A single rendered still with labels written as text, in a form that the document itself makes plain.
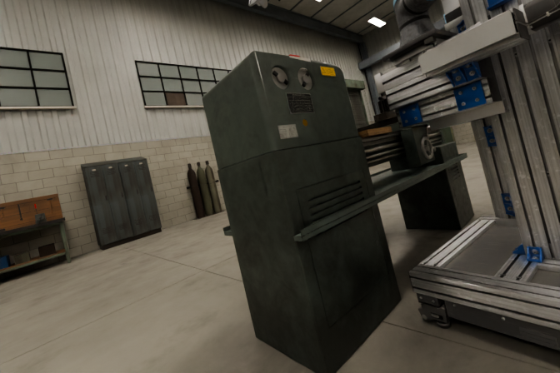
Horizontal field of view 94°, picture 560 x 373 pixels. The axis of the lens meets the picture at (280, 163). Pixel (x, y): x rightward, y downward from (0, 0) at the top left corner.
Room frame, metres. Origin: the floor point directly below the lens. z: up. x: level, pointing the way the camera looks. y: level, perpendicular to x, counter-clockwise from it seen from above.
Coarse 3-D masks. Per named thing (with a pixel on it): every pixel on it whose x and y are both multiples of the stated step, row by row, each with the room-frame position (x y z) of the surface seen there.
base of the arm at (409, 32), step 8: (424, 16) 1.04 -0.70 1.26; (408, 24) 1.06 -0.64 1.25; (416, 24) 1.05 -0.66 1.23; (424, 24) 1.04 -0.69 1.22; (432, 24) 1.05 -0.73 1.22; (400, 32) 1.12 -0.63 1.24; (408, 32) 1.06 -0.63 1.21; (416, 32) 1.04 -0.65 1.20; (424, 32) 1.03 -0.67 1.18; (400, 40) 1.12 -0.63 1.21; (408, 40) 1.06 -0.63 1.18
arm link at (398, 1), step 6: (396, 0) 1.08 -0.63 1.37; (402, 0) 1.04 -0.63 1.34; (396, 6) 1.09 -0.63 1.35; (402, 6) 1.05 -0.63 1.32; (396, 12) 1.11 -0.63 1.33; (402, 12) 1.07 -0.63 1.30; (408, 12) 1.04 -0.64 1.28; (414, 12) 1.03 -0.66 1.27; (420, 12) 1.03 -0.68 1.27; (426, 12) 1.05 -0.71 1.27; (402, 18) 1.08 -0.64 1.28; (408, 18) 1.06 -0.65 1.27
